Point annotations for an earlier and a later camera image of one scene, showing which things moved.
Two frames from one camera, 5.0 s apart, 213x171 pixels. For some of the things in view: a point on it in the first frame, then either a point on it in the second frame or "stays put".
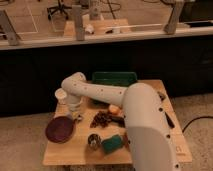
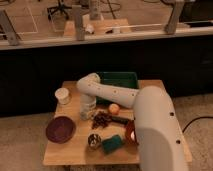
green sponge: [112, 144] stays put
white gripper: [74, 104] -> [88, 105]
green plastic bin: [114, 78] stays put
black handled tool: [119, 120] stays put
